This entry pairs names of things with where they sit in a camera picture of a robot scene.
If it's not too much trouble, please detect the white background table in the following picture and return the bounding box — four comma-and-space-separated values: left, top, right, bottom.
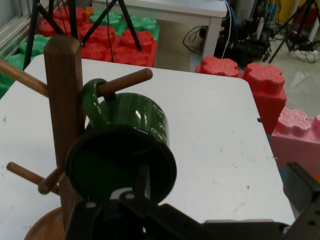
91, 0, 229, 74

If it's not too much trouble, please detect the white hanging cable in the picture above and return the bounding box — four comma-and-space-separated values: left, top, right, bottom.
221, 0, 235, 59

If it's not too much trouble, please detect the black floor cable loop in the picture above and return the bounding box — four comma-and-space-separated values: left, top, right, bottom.
182, 24, 209, 55

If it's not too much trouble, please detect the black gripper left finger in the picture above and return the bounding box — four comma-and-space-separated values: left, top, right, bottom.
64, 163, 209, 240

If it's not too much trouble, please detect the tall red foam block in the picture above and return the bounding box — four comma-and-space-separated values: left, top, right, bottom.
194, 56, 288, 136

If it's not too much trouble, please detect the black equipment pile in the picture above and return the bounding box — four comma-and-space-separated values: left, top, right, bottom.
216, 18, 272, 69

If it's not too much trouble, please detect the wooden mug tree stand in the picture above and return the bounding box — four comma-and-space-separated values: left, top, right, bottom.
0, 34, 154, 240

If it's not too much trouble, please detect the black background tripod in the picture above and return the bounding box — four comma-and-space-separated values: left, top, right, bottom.
267, 0, 320, 64

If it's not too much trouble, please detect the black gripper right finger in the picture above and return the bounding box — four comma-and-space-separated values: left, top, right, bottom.
281, 161, 320, 240

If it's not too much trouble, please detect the aluminium wall rail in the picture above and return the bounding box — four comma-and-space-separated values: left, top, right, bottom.
0, 13, 35, 60

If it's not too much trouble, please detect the green printed enamel mug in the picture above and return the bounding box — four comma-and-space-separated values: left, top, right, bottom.
65, 78, 178, 204

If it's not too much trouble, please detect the pink foam block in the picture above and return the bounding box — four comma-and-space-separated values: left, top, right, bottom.
270, 107, 320, 177

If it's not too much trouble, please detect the thin black tripod cable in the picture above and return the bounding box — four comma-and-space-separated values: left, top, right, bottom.
106, 23, 115, 63

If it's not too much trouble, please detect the small red foam block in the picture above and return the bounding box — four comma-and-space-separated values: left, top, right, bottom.
37, 6, 88, 38

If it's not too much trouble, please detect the green foam block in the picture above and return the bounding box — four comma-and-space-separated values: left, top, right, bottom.
0, 34, 52, 99
89, 11, 161, 42

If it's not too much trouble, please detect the black camera tripod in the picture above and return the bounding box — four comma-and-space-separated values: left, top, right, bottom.
23, 0, 144, 71

